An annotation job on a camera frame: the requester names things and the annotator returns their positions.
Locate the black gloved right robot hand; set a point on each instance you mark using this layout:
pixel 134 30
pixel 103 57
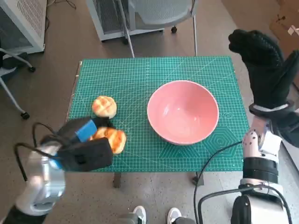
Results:
pixel 268 77

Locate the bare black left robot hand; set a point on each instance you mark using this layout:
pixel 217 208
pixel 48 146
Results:
pixel 70 130

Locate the round toy bread bun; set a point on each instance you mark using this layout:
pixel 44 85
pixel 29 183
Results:
pixel 104 106

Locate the long striped toy bread loaf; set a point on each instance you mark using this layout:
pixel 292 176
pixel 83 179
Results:
pixel 116 140

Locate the pink bowl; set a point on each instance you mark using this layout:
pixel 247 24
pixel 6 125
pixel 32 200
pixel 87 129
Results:
pixel 182 112

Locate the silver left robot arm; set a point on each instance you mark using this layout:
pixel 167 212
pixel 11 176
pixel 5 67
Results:
pixel 44 177

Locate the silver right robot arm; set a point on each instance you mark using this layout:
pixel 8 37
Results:
pixel 257 168

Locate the brown cardboard box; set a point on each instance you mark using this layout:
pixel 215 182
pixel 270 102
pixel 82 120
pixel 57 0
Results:
pixel 289 42

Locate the dark table leg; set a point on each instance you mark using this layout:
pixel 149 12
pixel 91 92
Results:
pixel 199 179
pixel 117 180

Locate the green cutting mat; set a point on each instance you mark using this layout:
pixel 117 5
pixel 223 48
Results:
pixel 140 77

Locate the grey office chair with casters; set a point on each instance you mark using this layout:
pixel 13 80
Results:
pixel 11 60

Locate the large white perforated cabinet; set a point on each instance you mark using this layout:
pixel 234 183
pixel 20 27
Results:
pixel 28 23

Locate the white perforated wheeled cabinet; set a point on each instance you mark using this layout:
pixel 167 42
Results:
pixel 109 18

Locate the grey mesh chair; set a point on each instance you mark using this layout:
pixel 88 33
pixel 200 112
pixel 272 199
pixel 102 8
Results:
pixel 163 11

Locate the white right robot foot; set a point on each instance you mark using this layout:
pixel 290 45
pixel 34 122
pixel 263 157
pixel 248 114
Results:
pixel 174 214

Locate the grey right robot leg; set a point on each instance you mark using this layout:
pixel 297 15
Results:
pixel 185 221

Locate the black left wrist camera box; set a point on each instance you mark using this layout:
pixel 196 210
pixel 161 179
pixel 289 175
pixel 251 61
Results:
pixel 86 156

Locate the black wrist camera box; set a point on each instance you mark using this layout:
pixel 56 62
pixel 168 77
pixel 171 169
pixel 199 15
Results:
pixel 289 130
pixel 86 156

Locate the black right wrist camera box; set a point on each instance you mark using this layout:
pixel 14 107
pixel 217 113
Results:
pixel 289 130

